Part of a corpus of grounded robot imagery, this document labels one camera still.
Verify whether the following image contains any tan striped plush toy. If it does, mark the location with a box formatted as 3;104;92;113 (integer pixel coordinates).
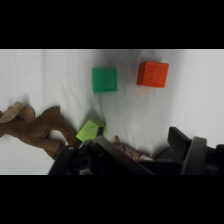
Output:
112;134;154;163

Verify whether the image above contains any brown plush toy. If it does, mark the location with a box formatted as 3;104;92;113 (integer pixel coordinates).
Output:
0;101;83;160

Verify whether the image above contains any light green block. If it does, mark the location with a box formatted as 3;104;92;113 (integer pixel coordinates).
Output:
75;118;108;144

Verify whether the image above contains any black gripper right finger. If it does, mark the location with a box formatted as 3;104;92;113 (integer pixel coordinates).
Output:
167;126;208;176

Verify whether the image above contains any red block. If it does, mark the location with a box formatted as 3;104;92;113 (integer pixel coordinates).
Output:
135;60;170;89

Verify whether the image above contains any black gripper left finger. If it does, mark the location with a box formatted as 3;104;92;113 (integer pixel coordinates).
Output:
48;134;155;176

